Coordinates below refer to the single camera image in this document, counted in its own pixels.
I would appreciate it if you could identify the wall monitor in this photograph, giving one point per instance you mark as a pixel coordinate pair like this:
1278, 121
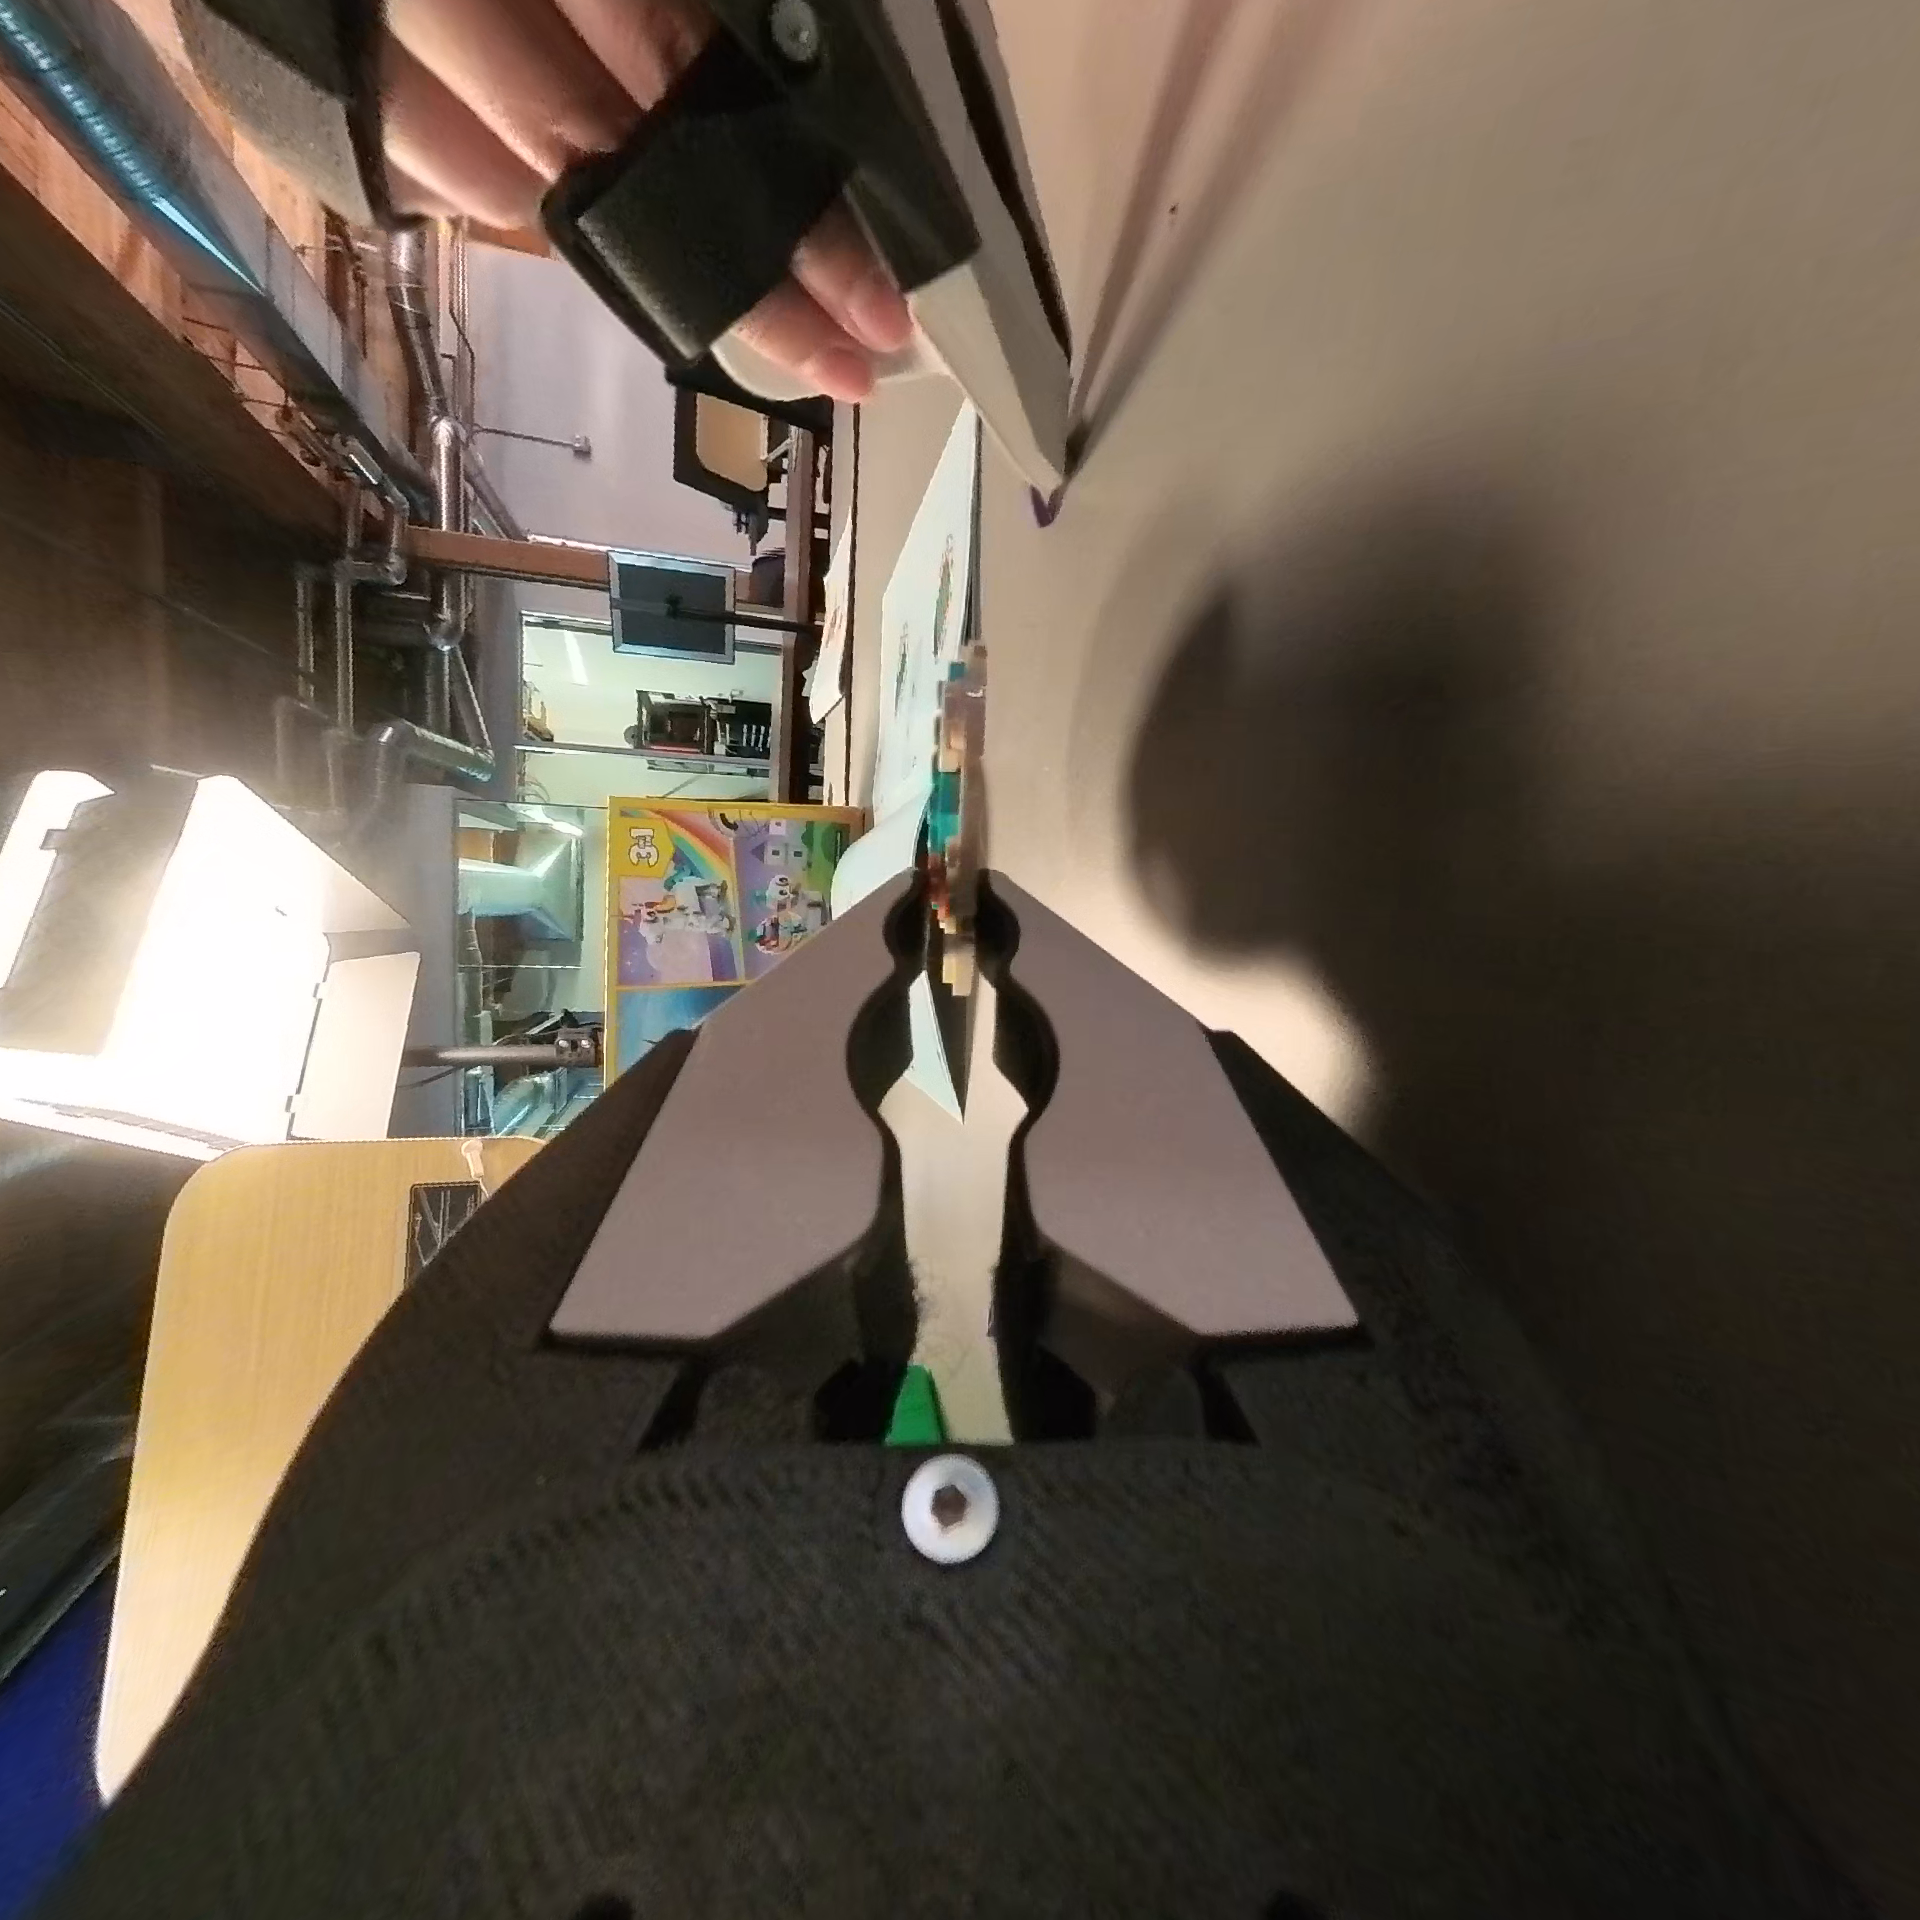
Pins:
672, 605

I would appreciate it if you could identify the printed paper sheet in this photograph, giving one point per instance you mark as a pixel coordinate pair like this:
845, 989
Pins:
927, 600

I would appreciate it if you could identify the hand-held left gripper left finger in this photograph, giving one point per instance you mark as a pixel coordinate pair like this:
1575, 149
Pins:
751, 1185

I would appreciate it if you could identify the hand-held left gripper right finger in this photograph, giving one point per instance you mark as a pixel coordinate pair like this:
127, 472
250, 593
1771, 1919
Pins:
1170, 1185

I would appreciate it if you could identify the dark chair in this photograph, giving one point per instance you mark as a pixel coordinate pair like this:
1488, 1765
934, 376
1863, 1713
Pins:
734, 442

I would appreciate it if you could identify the green lego piece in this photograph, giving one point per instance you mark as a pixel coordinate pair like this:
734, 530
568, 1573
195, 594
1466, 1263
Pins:
915, 1410

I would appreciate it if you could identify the black label on table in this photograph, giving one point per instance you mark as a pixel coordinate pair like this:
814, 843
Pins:
438, 1232

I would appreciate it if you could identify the white sheet metal cabinet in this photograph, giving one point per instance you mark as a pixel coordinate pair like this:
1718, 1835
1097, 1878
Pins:
195, 960

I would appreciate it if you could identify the light wooden table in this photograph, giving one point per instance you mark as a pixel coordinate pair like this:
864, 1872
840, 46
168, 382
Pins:
255, 1350

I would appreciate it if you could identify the round white teal lego build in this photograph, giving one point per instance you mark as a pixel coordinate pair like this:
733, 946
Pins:
961, 779

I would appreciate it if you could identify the silver ventilation duct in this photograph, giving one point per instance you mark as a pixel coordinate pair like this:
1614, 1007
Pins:
429, 451

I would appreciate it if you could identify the person's right hand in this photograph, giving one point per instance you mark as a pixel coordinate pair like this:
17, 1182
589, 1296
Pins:
511, 105

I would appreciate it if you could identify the yellow lego box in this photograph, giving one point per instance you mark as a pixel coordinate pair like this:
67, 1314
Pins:
690, 914

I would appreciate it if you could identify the small purple lego piece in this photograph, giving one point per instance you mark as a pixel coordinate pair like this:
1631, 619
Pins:
1050, 509

